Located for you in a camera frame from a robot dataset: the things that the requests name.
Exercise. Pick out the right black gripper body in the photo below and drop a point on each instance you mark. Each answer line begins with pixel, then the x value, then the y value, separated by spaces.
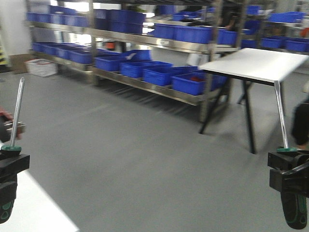
pixel 289 171

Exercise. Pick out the white folding table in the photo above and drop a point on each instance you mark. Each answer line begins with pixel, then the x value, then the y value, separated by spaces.
pixel 258 66

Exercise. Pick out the brown cardboard box on floor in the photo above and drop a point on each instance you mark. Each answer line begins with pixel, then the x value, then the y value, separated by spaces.
pixel 18 63

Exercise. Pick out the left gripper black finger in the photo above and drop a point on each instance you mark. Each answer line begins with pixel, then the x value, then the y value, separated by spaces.
pixel 9 168

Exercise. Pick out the green black cross screwdriver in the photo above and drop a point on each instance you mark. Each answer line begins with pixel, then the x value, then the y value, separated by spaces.
pixel 12 151

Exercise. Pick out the white printed crate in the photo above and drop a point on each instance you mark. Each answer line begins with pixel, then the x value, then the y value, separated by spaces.
pixel 41 67

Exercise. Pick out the person in black clothes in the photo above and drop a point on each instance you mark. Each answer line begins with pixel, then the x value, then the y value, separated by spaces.
pixel 300 128

